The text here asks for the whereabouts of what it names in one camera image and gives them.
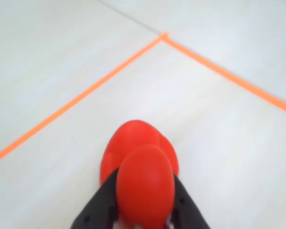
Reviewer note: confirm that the orange tape strip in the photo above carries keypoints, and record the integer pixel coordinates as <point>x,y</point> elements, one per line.
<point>228,75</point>
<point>85,93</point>

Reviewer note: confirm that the red rubber duck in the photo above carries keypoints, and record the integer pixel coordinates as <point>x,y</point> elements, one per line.
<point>143,186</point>

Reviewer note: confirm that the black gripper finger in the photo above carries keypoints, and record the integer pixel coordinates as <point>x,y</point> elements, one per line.
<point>186,210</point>
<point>97,205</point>

